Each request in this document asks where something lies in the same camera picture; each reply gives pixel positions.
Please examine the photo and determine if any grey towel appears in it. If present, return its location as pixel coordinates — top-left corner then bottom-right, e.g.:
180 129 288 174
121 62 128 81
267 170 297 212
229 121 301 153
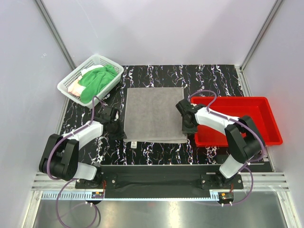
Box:
123 87 187 143

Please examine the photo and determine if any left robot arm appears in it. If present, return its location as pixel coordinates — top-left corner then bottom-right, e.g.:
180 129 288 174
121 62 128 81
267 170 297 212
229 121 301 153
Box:
38 106 126 188

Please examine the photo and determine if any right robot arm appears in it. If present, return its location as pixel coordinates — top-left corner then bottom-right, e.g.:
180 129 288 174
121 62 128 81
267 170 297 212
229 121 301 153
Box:
176 99 265 188

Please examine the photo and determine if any green towel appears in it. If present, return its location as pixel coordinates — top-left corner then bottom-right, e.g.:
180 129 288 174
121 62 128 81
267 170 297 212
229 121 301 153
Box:
79 65 118 104

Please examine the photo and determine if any white plastic basket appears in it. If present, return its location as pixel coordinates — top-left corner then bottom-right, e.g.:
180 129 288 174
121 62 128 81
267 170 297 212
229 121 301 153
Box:
57 54 124 109

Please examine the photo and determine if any pink towel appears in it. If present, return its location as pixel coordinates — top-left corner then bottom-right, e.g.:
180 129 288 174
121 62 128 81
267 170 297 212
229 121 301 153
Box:
67 76 86 97

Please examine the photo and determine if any white towel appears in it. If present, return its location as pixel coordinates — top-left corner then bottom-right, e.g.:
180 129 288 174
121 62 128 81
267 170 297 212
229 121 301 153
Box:
81 65 104 76

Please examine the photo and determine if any red plastic tray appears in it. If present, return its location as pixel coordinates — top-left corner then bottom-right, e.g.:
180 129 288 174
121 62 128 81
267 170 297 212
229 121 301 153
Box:
194 97 283 147

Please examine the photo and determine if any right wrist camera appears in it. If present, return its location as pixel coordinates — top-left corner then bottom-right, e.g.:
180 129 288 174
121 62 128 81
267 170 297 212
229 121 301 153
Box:
175 99 206 117

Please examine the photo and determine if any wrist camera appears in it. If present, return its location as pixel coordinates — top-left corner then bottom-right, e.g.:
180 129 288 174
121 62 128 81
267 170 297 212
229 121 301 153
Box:
175 99 206 117
100 106 120 123

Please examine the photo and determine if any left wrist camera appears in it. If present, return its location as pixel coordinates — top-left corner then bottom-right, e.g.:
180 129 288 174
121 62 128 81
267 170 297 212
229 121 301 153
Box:
100 106 120 123

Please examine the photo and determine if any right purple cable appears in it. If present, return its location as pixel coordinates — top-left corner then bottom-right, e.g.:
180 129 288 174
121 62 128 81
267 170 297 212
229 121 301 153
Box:
187 89 268 207

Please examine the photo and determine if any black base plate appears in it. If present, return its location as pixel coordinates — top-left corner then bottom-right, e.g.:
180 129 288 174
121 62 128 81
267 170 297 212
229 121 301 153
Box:
76 173 244 190

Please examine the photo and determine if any white slotted cable duct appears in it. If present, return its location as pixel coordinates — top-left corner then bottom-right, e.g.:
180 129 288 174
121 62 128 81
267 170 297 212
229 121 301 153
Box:
42 191 104 200

